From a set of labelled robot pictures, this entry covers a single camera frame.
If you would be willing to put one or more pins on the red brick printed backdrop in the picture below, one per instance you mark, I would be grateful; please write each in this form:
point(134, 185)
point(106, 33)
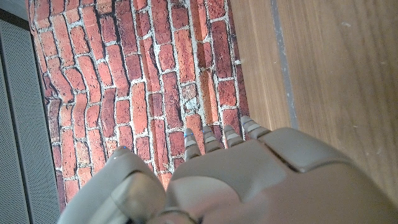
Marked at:
point(133, 71)

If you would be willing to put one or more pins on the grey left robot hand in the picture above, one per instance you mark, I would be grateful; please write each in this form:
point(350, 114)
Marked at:
point(264, 180)

